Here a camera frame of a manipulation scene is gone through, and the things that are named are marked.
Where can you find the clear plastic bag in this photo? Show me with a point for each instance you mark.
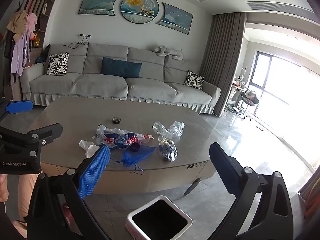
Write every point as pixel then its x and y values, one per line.
pixel 168 129

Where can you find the pink hanging garment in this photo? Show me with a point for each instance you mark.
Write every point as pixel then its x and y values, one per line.
pixel 31 25

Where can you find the white tissue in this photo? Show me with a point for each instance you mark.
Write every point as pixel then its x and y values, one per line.
pixel 87 148

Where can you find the wooden shelf unit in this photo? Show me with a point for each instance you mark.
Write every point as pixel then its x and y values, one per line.
pixel 46 10

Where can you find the swivel chair with clothes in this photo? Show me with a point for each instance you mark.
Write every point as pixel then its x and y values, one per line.
pixel 248 97

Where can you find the white trash bin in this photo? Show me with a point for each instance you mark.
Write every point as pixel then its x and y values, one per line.
pixel 160 220

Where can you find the tan hanging garment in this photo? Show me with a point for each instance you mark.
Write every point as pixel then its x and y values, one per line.
pixel 17 22

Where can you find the person's leg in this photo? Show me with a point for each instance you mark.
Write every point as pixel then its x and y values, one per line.
pixel 27 195

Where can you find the grey fabric sofa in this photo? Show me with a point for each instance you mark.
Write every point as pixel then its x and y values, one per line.
pixel 100 85

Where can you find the ceiling air vent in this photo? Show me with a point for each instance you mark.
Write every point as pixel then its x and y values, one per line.
pixel 277 7

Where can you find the round deer wall painting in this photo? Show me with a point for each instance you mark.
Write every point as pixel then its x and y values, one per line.
pixel 140 8

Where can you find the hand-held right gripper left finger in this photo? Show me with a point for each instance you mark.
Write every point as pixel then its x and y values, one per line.
pixel 95 172

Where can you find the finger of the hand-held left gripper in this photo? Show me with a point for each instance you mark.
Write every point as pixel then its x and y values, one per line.
pixel 50 132
pixel 20 107

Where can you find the white wall socket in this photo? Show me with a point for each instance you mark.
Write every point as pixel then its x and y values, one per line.
pixel 86 35

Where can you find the purple cup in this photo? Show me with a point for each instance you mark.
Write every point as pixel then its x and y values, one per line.
pixel 135 147

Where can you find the black framed glass door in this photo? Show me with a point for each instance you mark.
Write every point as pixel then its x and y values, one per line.
pixel 257 67

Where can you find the pink cardboard box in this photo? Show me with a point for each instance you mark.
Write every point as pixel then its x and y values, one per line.
pixel 147 138

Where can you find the striped cloth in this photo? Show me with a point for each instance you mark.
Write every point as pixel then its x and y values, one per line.
pixel 312 197

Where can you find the lilac hanging garment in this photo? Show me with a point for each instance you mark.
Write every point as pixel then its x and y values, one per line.
pixel 21 52

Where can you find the teal cushion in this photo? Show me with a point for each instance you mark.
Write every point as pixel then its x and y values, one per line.
pixel 121 68

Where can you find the yellow slipper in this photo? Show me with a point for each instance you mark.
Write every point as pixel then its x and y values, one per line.
pixel 259 128

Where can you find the golden figurine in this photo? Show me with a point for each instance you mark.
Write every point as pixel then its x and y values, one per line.
pixel 37 43

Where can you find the person's left hand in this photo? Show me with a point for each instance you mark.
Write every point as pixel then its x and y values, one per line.
pixel 3 188

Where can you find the grey plush toy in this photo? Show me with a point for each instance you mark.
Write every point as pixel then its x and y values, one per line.
pixel 170 53

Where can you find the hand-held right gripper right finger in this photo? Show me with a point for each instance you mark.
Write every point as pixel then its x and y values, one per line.
pixel 222 170

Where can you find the plastic bag with dark contents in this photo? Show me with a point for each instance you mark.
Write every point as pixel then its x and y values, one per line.
pixel 167 150

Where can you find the blue mesh pouch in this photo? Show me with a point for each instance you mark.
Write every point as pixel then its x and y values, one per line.
pixel 140 154

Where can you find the red blue printed plastic bag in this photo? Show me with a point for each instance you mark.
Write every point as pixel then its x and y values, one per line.
pixel 117 137

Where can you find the grey curtain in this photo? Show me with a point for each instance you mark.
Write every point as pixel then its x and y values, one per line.
pixel 222 65

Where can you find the black white patterned cushion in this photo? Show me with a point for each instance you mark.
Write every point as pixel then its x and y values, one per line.
pixel 194 80
pixel 57 63

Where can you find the curved mountain wall painting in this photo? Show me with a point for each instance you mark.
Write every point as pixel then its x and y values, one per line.
pixel 175 18
pixel 98 3

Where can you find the black tape roll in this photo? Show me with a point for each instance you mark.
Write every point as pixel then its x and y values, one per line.
pixel 116 120

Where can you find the cluttered white rack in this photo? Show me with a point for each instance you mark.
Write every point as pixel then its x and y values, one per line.
pixel 237 87

